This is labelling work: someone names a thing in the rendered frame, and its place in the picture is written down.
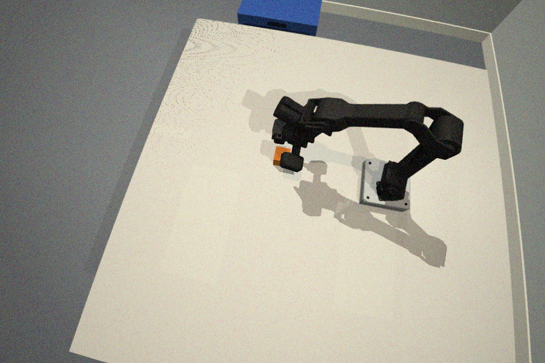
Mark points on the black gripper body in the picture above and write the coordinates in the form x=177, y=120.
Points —
x=292, y=160

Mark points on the orange-brown block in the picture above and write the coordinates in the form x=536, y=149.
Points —
x=277, y=155

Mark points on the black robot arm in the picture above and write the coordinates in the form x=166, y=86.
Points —
x=443, y=139

